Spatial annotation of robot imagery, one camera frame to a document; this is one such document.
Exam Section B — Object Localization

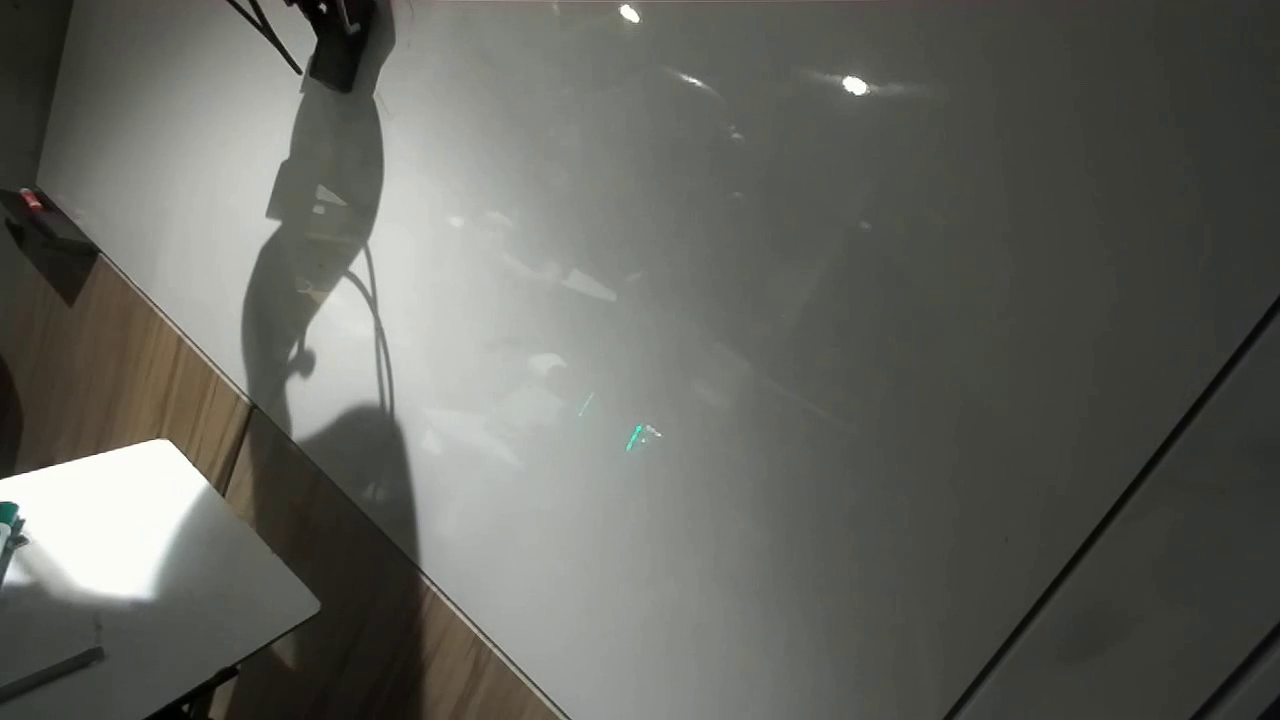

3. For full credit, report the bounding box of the black marker pen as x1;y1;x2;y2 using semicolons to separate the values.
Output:
0;640;109;707

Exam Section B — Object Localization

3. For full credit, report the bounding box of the large white whiteboard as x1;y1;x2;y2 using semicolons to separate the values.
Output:
32;0;1280;720

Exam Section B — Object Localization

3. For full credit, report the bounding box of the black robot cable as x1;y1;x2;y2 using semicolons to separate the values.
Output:
224;0;307;80

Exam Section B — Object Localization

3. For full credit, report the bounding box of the red capped marker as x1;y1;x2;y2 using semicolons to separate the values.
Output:
13;186;57;232

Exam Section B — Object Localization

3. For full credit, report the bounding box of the green marker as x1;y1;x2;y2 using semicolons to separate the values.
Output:
0;496;27;582

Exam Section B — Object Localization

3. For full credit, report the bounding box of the black felt board duster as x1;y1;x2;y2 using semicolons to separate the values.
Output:
304;27;393;95

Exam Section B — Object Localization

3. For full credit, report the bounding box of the small white table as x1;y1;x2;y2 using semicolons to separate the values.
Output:
0;436;323;720

